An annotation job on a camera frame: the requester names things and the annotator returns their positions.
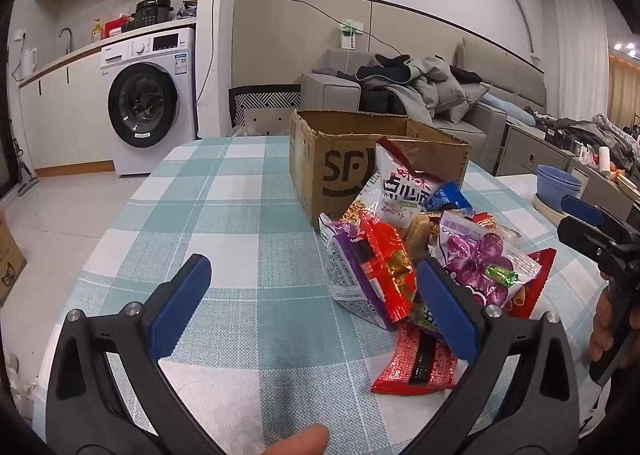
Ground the black garment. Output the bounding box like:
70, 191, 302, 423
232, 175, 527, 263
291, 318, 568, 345
356, 54, 412, 86

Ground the person's left hand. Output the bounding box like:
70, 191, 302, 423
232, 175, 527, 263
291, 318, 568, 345
264, 424, 331, 455

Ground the person's right hand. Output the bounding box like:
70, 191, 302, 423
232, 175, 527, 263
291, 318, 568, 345
589, 287, 613, 362

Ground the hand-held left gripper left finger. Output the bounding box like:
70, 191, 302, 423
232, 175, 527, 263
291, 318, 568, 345
45, 254, 226, 455

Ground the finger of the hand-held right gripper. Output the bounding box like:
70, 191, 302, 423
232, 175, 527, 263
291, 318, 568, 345
561, 195, 621, 232
557, 216, 631, 261

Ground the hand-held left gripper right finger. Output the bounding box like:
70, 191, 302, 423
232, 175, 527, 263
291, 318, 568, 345
405, 257, 596, 455

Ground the grey sofa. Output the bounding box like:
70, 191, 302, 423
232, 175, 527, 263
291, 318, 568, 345
300, 39, 546, 176

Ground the red snack packet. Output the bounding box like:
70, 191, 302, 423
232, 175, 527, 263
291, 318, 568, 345
507, 248, 558, 320
359, 212, 419, 324
371, 322, 459, 395

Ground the white washing machine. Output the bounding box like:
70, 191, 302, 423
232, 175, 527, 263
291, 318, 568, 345
100, 27, 198, 176

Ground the grey jacket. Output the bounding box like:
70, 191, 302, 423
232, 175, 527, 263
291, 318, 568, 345
389, 55, 482, 124

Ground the tan biscuit packet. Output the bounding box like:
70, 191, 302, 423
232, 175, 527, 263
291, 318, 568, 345
404, 214, 438, 252

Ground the clear packet of purple balls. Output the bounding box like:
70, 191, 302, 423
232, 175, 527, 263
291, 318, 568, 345
439, 211, 543, 308

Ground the black pressure cooker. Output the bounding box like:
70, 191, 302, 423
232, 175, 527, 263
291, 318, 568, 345
134, 0, 174, 28

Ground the patterned black white panel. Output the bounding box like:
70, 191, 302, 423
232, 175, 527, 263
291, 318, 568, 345
228, 84, 303, 136

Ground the cardboard box on floor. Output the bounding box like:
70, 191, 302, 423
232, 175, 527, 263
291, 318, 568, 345
0, 211, 28, 307

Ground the brown cardboard box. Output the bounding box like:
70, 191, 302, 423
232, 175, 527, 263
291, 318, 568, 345
289, 109, 471, 235

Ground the blue pillow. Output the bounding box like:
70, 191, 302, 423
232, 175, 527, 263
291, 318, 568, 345
481, 93, 539, 127

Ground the red box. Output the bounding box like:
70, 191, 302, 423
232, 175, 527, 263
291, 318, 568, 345
104, 15, 135, 38

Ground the white curtain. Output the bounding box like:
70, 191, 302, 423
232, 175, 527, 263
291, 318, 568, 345
541, 0, 609, 122

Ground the grey side cabinet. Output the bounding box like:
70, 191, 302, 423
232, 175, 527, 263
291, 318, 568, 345
497, 121, 576, 176

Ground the wall outlet with green plug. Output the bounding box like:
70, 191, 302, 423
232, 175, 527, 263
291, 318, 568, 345
337, 19, 366, 50

